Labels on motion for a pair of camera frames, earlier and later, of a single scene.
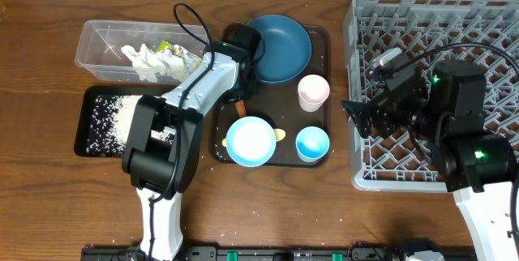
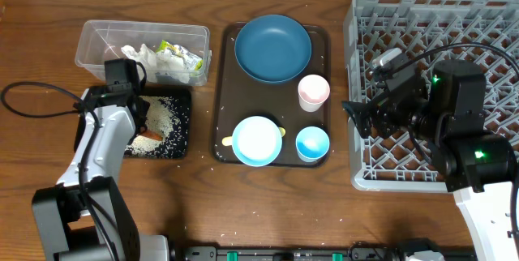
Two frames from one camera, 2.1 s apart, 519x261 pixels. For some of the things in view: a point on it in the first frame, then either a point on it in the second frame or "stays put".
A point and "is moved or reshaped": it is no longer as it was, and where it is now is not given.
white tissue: [151, 64] stays put
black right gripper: [382, 114] stays put
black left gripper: [233, 96] to [146, 104]
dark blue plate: [287, 48] stays put
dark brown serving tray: [279, 104] stays put
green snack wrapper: [190, 61] stays put
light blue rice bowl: [250, 141] is moved or reshaped
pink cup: [312, 91] stays put
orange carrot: [241, 109] is moved or reshaped
